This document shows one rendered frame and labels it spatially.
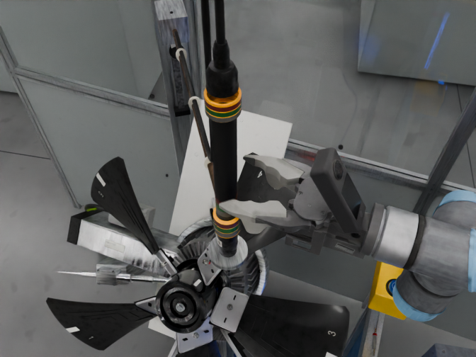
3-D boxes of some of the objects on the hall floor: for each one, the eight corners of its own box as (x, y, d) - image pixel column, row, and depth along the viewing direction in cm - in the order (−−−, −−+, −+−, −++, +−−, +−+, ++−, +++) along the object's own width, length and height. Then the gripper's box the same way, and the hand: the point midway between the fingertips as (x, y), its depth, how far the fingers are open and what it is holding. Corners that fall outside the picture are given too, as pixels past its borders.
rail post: (330, 370, 203) (370, 299, 142) (338, 373, 202) (382, 303, 141) (328, 379, 201) (367, 309, 140) (336, 382, 200) (380, 314, 139)
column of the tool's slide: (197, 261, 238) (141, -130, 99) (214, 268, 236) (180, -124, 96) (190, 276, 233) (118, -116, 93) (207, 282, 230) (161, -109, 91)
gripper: (357, 295, 59) (212, 244, 64) (377, 210, 68) (248, 171, 72) (372, 263, 52) (210, 210, 57) (392, 173, 61) (250, 134, 66)
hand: (238, 178), depth 62 cm, fingers open, 8 cm apart
